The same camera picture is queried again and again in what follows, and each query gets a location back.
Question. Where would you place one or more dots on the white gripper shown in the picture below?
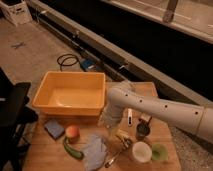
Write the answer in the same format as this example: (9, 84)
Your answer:
(112, 134)

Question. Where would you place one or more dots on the light blue towel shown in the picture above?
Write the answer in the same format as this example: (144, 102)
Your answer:
(94, 152)

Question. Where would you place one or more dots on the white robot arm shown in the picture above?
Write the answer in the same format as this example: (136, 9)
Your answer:
(197, 120)

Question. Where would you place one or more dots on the yellow banana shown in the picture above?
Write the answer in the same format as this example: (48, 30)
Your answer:
(122, 135)

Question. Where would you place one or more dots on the dark metal can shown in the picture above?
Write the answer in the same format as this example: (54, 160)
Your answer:
(142, 130)

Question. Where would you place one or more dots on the metal spoon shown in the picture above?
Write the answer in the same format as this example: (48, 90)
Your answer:
(126, 145)

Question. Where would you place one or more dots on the white round cup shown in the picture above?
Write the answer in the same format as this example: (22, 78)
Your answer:
(141, 152)

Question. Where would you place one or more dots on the brown snack box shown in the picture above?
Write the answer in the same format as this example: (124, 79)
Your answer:
(145, 117)

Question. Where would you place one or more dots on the red yellow peach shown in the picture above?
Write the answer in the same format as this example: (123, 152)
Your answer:
(72, 132)

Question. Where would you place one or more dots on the green cucumber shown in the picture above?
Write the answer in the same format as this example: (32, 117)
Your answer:
(71, 151)

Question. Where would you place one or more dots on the yellow plastic bin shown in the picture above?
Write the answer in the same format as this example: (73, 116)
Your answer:
(71, 93)

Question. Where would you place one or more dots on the blue sponge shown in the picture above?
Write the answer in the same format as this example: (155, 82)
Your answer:
(54, 129)

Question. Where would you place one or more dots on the blue box on floor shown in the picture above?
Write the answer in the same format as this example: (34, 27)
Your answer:
(88, 66)

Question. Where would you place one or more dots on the white storage crate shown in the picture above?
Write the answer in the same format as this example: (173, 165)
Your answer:
(17, 14)

